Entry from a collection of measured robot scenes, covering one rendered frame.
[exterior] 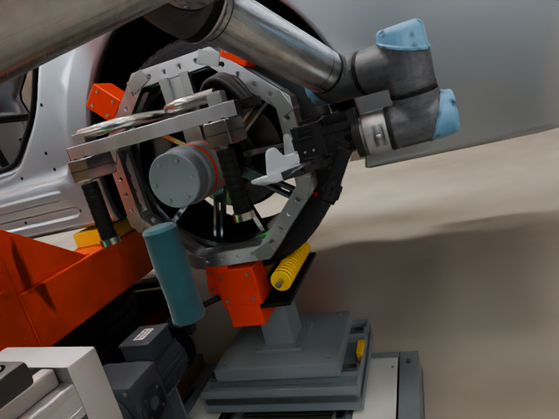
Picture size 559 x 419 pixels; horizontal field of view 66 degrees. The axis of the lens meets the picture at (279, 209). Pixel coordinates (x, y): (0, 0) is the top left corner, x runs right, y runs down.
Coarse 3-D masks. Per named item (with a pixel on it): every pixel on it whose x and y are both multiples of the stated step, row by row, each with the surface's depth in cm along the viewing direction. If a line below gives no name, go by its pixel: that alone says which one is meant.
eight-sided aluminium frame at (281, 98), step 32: (160, 64) 104; (192, 64) 102; (224, 64) 103; (128, 96) 109; (288, 96) 98; (128, 128) 113; (288, 128) 100; (128, 160) 120; (128, 192) 118; (288, 224) 107; (192, 256) 118; (224, 256) 115; (256, 256) 112
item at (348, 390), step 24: (360, 336) 142; (360, 360) 129; (216, 384) 138; (240, 384) 136; (264, 384) 133; (288, 384) 130; (312, 384) 127; (336, 384) 124; (360, 384) 121; (216, 408) 134; (240, 408) 132; (264, 408) 129; (288, 408) 127; (312, 408) 124; (336, 408) 122; (360, 408) 120
